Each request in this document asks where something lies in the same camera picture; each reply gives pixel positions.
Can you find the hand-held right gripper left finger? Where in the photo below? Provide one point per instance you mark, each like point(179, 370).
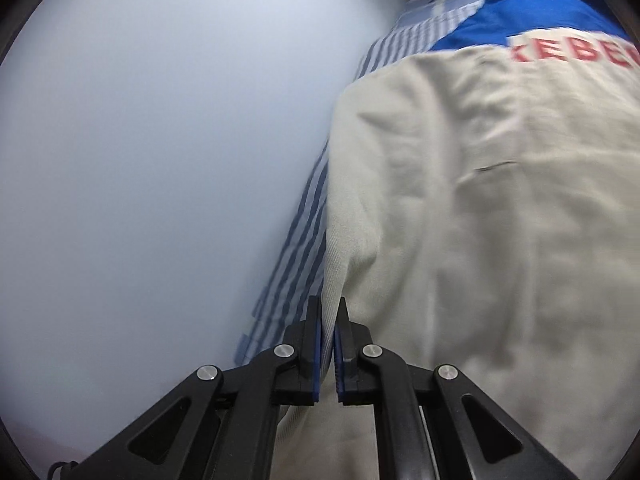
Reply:
point(314, 360)

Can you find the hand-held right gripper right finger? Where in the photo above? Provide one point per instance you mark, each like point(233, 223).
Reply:
point(341, 365)

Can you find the blue striped bed sheet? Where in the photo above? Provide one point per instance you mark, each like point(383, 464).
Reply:
point(300, 240)

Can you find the beige and blue jacket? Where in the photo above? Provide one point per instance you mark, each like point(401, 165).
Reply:
point(475, 210)

